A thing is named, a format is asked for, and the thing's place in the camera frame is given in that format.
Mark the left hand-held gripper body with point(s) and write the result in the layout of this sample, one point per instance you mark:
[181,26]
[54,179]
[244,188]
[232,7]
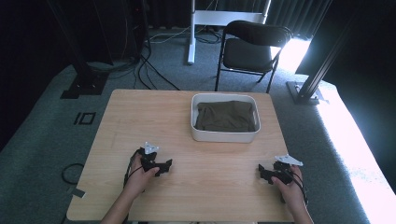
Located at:
[148,155]

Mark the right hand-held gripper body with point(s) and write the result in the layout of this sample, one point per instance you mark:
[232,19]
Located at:
[285,168]

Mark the white plastic bin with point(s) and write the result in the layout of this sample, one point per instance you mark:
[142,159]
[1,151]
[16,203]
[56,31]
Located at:
[224,137]

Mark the dark olive cloth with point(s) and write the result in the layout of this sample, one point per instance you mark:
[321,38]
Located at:
[225,115]

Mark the person's left hand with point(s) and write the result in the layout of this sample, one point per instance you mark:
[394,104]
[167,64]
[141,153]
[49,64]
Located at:
[140,179]

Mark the person's right hand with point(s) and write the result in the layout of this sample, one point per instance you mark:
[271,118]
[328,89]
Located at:
[289,189]

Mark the grey tape piece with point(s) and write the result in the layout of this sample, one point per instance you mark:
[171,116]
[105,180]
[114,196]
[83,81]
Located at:
[78,193]

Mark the black metal stand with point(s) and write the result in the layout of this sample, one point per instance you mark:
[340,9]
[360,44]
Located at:
[311,84]
[84,74]

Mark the black folding chair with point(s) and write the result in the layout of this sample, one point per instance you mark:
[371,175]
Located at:
[249,53]

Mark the white metal stand frame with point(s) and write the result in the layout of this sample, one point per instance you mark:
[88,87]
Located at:
[199,18]

